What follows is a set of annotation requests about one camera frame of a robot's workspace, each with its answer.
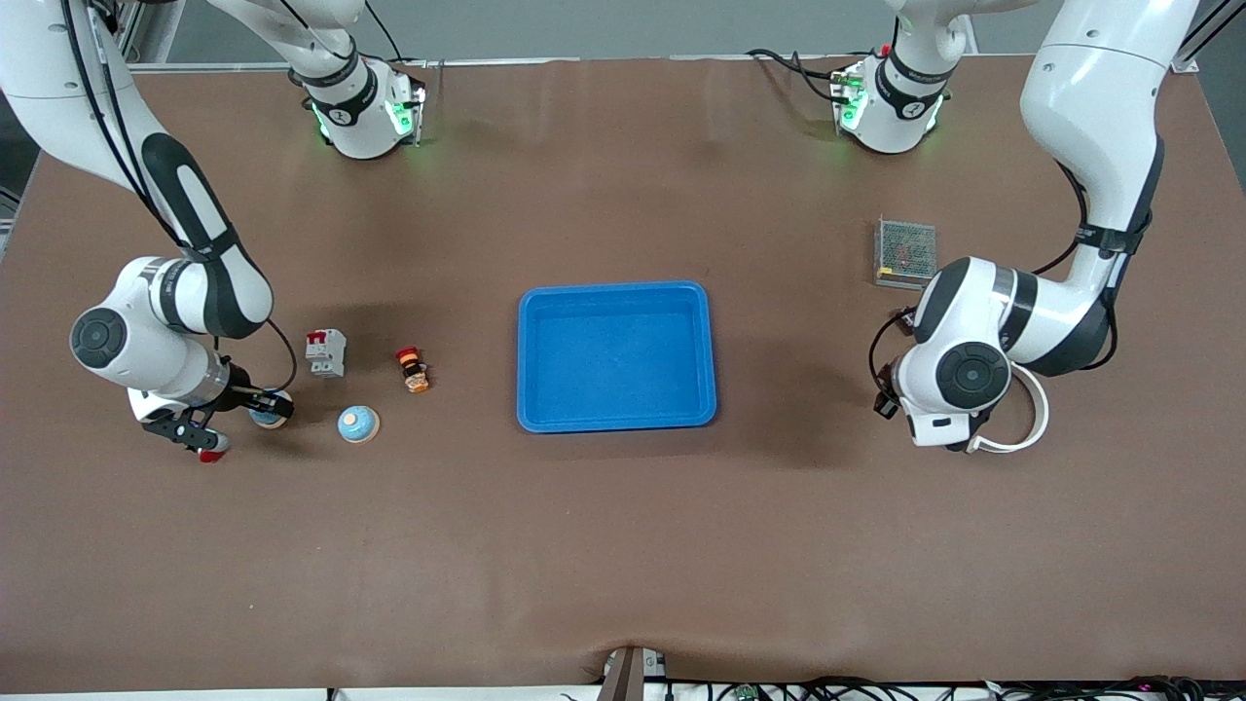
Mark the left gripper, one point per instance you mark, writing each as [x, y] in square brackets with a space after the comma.
[885, 388]

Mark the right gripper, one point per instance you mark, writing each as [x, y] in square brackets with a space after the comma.
[240, 393]

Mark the light blue call bell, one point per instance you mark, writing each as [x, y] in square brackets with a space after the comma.
[265, 420]
[358, 424]

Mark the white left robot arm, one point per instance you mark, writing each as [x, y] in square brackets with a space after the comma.
[1090, 88]

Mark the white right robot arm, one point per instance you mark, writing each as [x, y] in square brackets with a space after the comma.
[58, 58]

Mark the red emergency stop button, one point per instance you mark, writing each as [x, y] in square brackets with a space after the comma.
[212, 455]

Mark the white curved pipe clamp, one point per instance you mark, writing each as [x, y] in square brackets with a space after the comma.
[1040, 419]

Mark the metal mesh power supply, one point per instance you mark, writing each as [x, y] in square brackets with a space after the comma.
[905, 251]

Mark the blue plastic tray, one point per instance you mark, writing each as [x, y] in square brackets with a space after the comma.
[623, 365]

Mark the brown table cover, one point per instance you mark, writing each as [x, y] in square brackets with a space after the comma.
[623, 535]

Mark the white circuit breaker red switch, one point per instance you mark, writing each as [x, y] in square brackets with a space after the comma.
[326, 352]

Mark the orange red button switch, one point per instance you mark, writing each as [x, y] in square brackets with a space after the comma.
[413, 370]

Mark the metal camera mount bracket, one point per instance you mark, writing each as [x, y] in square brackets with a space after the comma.
[628, 677]

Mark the aluminium frame profile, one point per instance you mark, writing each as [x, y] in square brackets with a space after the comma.
[1192, 54]

